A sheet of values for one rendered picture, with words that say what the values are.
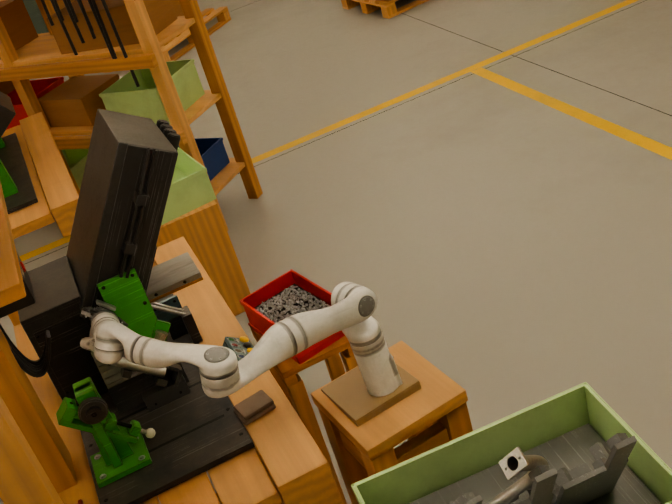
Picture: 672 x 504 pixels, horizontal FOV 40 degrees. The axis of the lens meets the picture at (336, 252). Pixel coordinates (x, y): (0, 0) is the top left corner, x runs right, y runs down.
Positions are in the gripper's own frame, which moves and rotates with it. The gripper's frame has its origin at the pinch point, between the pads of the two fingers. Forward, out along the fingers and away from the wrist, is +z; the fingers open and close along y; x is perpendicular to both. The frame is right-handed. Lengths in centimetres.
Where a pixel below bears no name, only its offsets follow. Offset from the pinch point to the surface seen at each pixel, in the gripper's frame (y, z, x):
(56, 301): 11.9, 10.5, 3.4
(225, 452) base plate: -39, -32, 17
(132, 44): 6, 263, -93
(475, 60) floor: -227, 369, -201
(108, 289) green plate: 0.9, 2.8, -6.5
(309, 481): -56, -51, 11
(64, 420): 1.5, -24.6, 24.3
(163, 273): -15.4, 23.3, -13.8
